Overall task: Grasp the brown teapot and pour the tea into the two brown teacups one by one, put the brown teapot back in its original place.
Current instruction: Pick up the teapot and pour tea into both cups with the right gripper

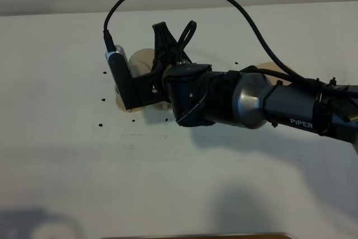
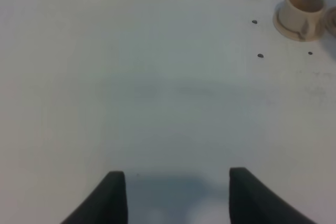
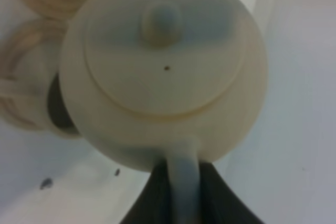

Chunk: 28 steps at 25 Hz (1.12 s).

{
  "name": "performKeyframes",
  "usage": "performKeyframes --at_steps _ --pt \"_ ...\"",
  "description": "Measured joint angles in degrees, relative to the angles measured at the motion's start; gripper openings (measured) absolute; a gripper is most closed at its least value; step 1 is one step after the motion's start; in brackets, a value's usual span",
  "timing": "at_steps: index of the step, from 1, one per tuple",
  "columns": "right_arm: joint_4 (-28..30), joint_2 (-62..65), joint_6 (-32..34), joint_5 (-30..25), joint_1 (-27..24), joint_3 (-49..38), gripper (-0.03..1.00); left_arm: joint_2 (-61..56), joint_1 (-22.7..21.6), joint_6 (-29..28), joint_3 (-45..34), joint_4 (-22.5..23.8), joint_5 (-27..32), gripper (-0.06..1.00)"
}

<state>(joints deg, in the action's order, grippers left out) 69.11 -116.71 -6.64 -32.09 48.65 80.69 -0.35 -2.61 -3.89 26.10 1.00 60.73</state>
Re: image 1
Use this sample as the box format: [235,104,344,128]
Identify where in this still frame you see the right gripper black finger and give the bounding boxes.
[151,21,192,74]

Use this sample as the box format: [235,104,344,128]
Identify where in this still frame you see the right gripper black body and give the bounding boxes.
[131,63,241,127]

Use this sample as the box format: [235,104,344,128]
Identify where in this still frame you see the beige teapot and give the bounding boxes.
[128,48,154,77]

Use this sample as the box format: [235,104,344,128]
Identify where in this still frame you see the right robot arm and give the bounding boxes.
[150,21,357,145]

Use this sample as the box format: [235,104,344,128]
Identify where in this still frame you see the beige teapot saucer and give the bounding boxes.
[257,62,288,75]

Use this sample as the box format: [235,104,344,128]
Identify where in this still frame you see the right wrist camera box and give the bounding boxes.
[106,45,135,109]

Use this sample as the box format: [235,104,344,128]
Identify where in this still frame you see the right camera cable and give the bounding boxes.
[102,0,319,83]

